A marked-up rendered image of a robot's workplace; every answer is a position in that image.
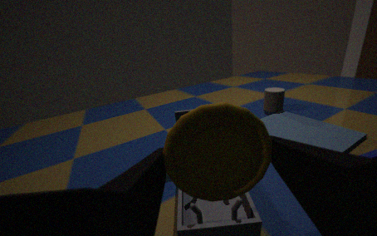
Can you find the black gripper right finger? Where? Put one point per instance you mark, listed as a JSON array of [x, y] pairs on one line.
[[337, 190]]

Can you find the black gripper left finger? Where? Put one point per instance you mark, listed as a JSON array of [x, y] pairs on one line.
[[127, 205]]

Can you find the yellow round plate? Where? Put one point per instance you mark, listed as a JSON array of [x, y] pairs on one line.
[[217, 151]]

